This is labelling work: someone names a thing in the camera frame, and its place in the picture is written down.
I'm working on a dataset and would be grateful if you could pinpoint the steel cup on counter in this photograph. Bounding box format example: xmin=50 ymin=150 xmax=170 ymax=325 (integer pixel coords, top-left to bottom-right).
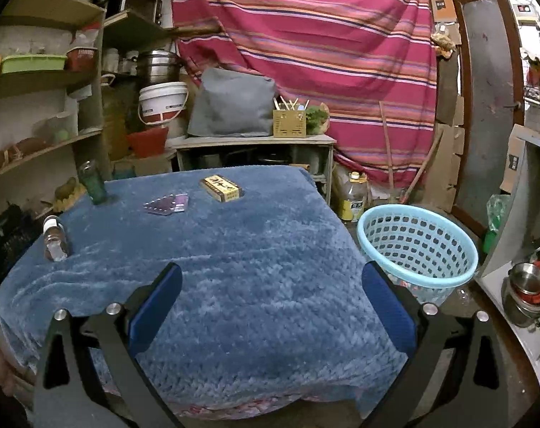
xmin=509 ymin=262 xmax=540 ymax=304

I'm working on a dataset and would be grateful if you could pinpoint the brown sauce jar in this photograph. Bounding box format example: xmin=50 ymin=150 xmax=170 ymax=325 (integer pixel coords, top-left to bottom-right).
xmin=43 ymin=215 xmax=71 ymax=262

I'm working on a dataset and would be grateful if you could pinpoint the light blue plastic basket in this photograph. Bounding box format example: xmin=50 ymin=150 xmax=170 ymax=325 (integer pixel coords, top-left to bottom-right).
xmin=357 ymin=204 xmax=479 ymax=305

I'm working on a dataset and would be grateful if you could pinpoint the blue fleece table cover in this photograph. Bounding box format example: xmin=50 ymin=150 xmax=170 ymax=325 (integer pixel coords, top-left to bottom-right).
xmin=0 ymin=166 xmax=406 ymax=419

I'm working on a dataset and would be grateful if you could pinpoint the green glass bottle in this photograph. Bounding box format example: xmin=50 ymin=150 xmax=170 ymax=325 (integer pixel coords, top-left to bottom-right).
xmin=77 ymin=160 xmax=107 ymax=205

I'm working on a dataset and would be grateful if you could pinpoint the cooking oil bottle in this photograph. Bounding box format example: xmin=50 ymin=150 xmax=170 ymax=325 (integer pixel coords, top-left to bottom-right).
xmin=339 ymin=171 xmax=371 ymax=222

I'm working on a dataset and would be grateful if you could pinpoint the yellow red spice box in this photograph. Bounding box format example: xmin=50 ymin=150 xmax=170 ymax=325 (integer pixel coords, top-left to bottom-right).
xmin=199 ymin=175 xmax=243 ymax=203

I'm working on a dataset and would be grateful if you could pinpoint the red plastic basin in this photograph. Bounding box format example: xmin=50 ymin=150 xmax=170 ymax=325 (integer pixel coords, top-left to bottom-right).
xmin=127 ymin=127 xmax=168 ymax=158

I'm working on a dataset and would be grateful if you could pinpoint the large yellow oil jug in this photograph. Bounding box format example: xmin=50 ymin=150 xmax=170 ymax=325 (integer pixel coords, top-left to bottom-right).
xmin=101 ymin=73 xmax=133 ymax=161

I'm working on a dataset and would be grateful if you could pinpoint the white plastic bucket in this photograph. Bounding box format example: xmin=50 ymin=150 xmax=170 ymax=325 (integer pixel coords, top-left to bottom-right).
xmin=137 ymin=81 xmax=189 ymax=127

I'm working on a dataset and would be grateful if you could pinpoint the low wooden cabinet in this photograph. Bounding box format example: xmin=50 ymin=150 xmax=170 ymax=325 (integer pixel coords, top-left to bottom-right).
xmin=165 ymin=134 xmax=336 ymax=202

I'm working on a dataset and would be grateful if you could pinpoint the wooden framed door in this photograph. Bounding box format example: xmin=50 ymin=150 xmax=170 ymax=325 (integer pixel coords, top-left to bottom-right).
xmin=452 ymin=0 xmax=524 ymax=238

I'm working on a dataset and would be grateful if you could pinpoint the grey cloth bag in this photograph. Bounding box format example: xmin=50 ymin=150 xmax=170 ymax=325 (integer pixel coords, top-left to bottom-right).
xmin=188 ymin=68 xmax=277 ymax=137

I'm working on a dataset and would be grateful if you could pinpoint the steel pots stack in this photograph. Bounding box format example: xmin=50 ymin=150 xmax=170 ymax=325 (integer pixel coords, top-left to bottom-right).
xmin=137 ymin=49 xmax=182 ymax=86

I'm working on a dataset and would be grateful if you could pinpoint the green plastic tray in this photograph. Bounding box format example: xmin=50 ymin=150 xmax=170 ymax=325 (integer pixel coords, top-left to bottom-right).
xmin=0 ymin=54 xmax=67 ymax=75

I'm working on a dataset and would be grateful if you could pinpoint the yellow chopstick holder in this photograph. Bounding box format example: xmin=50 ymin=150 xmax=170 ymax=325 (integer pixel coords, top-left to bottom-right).
xmin=272 ymin=96 xmax=308 ymax=138

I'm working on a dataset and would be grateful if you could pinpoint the red striped hanging cloth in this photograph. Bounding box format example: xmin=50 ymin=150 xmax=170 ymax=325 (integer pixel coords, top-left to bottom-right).
xmin=170 ymin=0 xmax=437 ymax=188

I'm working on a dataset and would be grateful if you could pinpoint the wooden wall shelf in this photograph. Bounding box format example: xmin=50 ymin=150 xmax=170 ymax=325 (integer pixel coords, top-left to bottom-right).
xmin=0 ymin=0 xmax=167 ymax=214

